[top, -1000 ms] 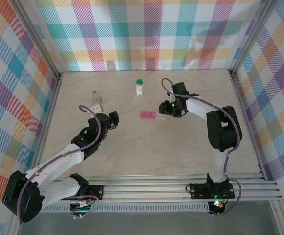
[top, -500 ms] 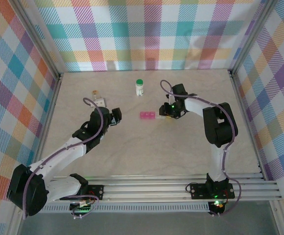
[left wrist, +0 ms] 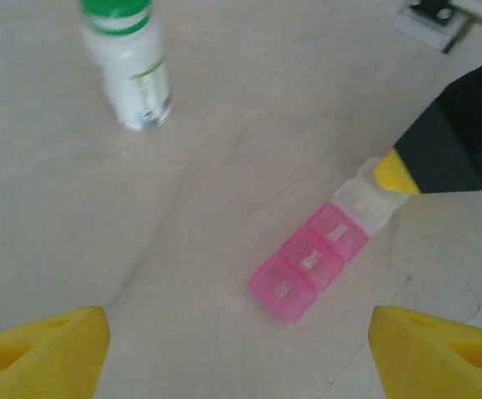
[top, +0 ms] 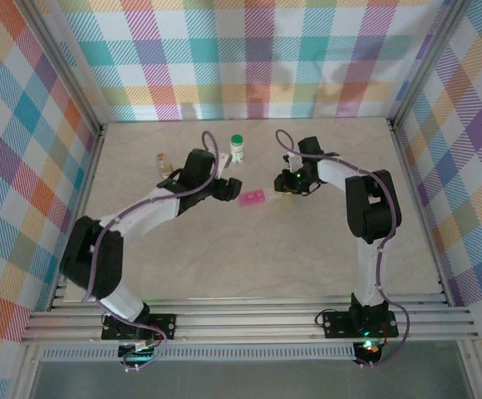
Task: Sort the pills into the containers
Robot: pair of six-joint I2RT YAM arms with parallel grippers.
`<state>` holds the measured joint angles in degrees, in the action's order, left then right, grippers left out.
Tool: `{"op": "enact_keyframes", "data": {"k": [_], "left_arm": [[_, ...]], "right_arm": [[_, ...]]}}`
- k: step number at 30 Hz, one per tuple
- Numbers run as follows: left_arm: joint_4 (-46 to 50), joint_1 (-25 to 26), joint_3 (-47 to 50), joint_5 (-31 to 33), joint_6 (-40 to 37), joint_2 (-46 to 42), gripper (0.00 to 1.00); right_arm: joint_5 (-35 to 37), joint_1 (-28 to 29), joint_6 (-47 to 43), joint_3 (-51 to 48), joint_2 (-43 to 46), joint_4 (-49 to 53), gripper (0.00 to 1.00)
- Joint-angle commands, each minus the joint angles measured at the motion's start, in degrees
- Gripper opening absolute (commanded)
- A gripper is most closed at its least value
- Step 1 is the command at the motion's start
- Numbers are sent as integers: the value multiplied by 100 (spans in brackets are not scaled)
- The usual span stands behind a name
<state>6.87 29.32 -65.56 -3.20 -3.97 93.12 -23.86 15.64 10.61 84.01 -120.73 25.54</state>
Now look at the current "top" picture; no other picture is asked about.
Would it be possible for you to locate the small clear amber jar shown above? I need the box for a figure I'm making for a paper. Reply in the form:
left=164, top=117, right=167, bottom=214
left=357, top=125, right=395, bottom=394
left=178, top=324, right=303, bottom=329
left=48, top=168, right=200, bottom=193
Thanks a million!
left=155, top=152, right=174, bottom=179

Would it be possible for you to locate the white pill bottle green cap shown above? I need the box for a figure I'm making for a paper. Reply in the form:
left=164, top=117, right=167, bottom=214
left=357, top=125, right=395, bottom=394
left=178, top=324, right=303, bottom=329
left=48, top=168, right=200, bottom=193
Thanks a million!
left=229, top=133, right=246, bottom=165

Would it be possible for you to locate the pink clear pill organizer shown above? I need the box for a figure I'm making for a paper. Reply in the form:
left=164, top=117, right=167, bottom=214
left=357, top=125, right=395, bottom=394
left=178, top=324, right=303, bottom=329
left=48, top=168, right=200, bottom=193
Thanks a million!
left=239, top=189, right=282, bottom=208

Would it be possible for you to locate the right controller board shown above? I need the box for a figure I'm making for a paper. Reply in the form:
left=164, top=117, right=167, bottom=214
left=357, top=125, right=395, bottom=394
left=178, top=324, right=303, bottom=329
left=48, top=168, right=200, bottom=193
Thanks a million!
left=353, top=338, right=387, bottom=367

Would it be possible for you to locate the controller board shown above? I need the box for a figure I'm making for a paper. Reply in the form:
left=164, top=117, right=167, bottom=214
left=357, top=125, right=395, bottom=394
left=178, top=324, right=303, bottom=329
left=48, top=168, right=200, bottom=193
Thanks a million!
left=117, top=337, right=161, bottom=373
left=353, top=338, right=387, bottom=367

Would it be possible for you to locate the left controller board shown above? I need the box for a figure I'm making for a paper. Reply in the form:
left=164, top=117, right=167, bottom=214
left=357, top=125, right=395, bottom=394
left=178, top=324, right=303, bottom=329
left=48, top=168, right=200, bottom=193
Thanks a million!
left=117, top=337, right=161, bottom=373

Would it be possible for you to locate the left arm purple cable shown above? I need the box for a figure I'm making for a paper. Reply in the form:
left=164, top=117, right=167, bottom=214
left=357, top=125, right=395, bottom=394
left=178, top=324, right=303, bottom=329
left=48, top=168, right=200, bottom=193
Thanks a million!
left=81, top=131, right=221, bottom=373

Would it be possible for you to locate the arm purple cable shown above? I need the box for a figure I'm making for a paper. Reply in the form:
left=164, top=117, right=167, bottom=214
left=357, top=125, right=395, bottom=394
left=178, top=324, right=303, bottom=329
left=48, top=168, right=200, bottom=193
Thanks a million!
left=81, top=131, right=221, bottom=373
left=274, top=129, right=411, bottom=369

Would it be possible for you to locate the left aluminium side rail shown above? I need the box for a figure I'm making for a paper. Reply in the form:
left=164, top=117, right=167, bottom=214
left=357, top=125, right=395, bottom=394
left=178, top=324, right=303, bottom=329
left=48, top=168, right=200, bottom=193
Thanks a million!
left=47, top=122, right=109, bottom=311

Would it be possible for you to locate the aluminium side rail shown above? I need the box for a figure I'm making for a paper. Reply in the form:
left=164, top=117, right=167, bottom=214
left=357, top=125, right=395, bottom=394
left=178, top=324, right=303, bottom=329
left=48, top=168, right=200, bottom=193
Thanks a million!
left=47, top=122, right=109, bottom=311
left=388, top=120, right=454, bottom=304

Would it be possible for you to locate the right aluminium side rail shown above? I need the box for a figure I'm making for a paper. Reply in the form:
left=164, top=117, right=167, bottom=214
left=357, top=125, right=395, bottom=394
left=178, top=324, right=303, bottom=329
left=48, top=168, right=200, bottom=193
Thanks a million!
left=388, top=120, right=454, bottom=304

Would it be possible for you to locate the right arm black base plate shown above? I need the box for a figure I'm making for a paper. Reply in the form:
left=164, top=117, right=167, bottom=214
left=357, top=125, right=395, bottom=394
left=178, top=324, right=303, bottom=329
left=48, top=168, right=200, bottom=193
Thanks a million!
left=322, top=310, right=400, bottom=340

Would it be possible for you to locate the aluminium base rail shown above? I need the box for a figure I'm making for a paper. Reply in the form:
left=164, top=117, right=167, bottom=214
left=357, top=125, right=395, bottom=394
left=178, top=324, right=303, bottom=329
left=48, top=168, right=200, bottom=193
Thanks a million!
left=19, top=290, right=480, bottom=346

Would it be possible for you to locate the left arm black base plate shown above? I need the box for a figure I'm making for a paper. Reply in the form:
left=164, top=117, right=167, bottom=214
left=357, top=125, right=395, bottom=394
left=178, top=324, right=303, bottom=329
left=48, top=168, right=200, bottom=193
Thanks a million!
left=101, top=313, right=179, bottom=342

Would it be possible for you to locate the right aluminium corner post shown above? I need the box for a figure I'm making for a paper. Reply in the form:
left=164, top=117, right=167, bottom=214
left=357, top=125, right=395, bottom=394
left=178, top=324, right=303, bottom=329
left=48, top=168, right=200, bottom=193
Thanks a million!
left=388, top=0, right=473, bottom=130

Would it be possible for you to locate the aluminium corner post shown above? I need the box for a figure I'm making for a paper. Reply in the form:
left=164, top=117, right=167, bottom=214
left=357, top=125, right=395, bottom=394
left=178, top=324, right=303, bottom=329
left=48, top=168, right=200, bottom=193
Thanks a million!
left=388, top=0, right=473, bottom=130
left=22, top=0, right=107, bottom=134

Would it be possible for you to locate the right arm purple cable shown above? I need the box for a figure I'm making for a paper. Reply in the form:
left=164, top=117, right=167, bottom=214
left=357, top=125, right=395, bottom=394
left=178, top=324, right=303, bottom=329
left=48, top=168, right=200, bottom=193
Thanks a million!
left=274, top=129, right=411, bottom=369

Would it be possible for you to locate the left aluminium corner post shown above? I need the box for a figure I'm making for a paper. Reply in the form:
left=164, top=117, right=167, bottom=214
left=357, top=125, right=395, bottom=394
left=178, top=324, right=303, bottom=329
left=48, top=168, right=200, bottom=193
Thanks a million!
left=22, top=0, right=107, bottom=134

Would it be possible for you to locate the grey slotted cable duct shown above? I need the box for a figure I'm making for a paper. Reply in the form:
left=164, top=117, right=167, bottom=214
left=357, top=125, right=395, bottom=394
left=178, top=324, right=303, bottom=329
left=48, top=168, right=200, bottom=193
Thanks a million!
left=39, top=343, right=358, bottom=363

